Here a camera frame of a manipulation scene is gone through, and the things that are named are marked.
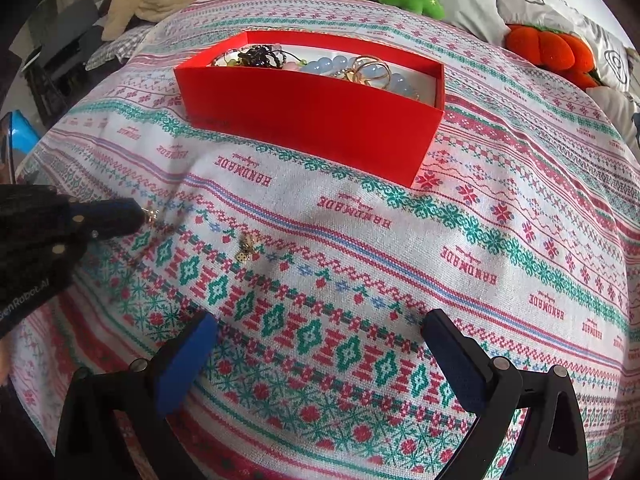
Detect red cardboard box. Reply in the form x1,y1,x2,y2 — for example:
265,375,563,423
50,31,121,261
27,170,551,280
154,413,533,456
172,30,447,188

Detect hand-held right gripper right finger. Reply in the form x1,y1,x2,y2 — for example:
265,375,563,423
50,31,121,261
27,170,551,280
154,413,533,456
420,309,591,480

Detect grey face print pillow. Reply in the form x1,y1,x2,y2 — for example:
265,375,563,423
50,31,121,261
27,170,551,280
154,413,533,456
495,0,640,92

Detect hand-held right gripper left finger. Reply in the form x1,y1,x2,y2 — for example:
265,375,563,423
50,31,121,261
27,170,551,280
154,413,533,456
54,312,221,480

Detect patterned knit-print tablecloth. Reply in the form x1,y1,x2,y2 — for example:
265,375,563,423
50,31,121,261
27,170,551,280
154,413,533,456
10,0,640,480

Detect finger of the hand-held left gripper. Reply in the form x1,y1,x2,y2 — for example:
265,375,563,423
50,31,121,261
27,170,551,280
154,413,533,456
45,220,145,281
55,198,152,229

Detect orange pumpkin plush toy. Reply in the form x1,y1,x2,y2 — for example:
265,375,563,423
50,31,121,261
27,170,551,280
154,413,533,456
502,24,601,88

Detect blue beaded bracelet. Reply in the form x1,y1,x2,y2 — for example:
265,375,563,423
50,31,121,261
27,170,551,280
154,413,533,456
300,54,426,101

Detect blue plastic object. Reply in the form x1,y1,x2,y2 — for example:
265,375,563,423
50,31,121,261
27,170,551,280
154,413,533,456
0,110,43,186

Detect gold hoop jewelry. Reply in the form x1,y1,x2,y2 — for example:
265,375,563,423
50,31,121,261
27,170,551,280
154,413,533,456
344,55,394,92

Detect green beaded bracelet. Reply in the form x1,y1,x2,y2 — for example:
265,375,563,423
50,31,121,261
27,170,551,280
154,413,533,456
212,44,287,69

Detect grey checked cloth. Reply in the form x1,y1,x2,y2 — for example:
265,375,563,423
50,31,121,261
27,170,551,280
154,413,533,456
85,25,156,73

